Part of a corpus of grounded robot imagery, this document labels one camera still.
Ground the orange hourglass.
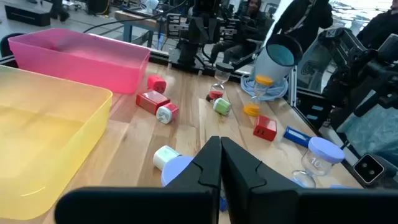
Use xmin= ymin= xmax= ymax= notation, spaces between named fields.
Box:
xmin=243 ymin=74 xmax=274 ymax=118

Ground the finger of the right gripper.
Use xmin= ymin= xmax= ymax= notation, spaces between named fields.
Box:
xmin=187 ymin=15 xmax=206 ymax=45
xmin=206 ymin=15 xmax=222 ymax=45

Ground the black equipment case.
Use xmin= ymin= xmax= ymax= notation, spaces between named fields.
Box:
xmin=4 ymin=4 xmax=52 ymax=27

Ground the wooden workbench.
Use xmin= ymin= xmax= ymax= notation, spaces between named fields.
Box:
xmin=114 ymin=10 xmax=175 ymax=50

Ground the red wall charger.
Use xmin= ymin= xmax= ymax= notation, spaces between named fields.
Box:
xmin=252 ymin=114 xmax=278 ymax=142
xmin=136 ymin=90 xmax=171 ymax=115

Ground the pink translucent plastic bin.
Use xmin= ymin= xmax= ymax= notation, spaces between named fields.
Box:
xmin=8 ymin=27 xmax=152 ymax=95

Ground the small red cube charger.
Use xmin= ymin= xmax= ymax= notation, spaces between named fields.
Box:
xmin=147 ymin=74 xmax=167 ymax=94

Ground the person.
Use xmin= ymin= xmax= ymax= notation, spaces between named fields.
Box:
xmin=356 ymin=0 xmax=398 ymax=50
xmin=272 ymin=0 xmax=334 ymax=52
xmin=210 ymin=0 xmax=274 ymax=65
xmin=49 ymin=0 xmax=71 ymax=22

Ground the green and white charger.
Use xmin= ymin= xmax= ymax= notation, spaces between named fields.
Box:
xmin=213 ymin=97 xmax=233 ymax=116

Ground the black table-level camera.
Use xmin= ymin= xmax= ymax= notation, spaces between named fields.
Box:
xmin=353 ymin=153 xmax=386 ymax=187

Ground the yellow translucent plastic bin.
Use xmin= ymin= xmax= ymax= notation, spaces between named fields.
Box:
xmin=0 ymin=64 xmax=113 ymax=221

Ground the blue digital clock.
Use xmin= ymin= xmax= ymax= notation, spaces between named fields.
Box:
xmin=283 ymin=126 xmax=313 ymax=149

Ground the white bullet security camera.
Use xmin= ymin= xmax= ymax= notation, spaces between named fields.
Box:
xmin=251 ymin=33 xmax=304 ymax=83

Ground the purple capped hourglass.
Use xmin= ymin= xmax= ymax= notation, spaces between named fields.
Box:
xmin=160 ymin=155 xmax=195 ymax=187
xmin=290 ymin=136 xmax=345 ymax=189

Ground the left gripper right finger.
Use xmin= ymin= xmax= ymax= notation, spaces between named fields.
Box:
xmin=221 ymin=136 xmax=398 ymax=224

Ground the silver metal bracket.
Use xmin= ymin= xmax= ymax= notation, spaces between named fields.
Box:
xmin=287 ymin=67 xmax=298 ymax=106

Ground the coiled pale cable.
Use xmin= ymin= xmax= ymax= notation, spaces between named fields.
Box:
xmin=240 ymin=73 xmax=289 ymax=102

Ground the black chair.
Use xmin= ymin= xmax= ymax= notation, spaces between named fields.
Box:
xmin=0 ymin=32 xmax=25 ymax=68

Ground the red and white charger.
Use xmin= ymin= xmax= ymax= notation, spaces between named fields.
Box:
xmin=155 ymin=102 xmax=180 ymax=125

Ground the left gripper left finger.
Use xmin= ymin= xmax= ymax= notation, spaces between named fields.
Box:
xmin=54 ymin=136 xmax=222 ymax=224

